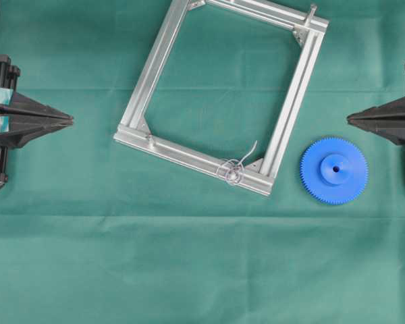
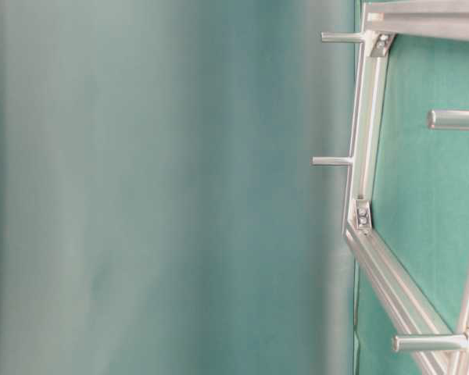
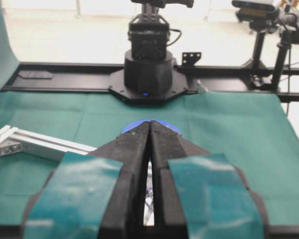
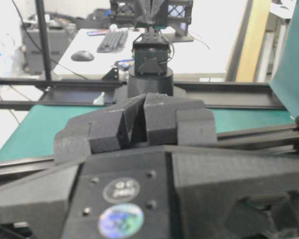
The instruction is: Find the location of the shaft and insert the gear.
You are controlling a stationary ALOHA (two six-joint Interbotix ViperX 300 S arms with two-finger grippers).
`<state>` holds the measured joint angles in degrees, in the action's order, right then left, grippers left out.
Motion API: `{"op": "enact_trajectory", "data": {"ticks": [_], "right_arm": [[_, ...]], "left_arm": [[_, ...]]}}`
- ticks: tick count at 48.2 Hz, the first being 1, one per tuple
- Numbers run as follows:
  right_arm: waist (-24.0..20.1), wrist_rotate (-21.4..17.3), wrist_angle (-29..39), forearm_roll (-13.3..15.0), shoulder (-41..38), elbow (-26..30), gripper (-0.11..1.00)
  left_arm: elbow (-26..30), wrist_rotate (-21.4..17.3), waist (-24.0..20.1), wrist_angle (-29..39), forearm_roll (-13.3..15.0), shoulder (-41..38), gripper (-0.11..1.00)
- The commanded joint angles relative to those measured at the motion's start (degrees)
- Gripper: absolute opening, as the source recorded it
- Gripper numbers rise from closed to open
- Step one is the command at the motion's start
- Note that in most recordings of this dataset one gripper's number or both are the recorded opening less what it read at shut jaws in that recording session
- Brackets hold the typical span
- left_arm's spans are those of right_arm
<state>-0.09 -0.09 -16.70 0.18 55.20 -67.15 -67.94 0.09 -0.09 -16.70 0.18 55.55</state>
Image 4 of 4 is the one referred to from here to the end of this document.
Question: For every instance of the black vertical frame pole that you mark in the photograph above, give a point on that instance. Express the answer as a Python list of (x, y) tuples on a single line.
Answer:
[(43, 39)]

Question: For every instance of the black keyboard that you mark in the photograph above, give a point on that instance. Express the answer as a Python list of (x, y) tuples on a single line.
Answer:
[(113, 41)]

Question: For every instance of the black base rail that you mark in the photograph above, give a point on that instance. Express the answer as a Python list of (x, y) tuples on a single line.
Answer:
[(223, 95)]

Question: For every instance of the black computer mouse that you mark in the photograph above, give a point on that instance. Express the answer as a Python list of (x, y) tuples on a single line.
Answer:
[(82, 56)]

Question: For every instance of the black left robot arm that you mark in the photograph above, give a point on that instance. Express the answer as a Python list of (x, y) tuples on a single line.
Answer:
[(152, 50)]

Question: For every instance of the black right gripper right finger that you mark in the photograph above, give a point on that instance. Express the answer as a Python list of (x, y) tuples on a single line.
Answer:
[(181, 121)]

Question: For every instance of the white desk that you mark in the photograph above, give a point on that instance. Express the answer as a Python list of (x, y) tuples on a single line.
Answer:
[(192, 60)]

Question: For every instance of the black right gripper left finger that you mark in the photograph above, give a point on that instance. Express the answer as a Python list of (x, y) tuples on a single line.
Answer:
[(107, 129)]

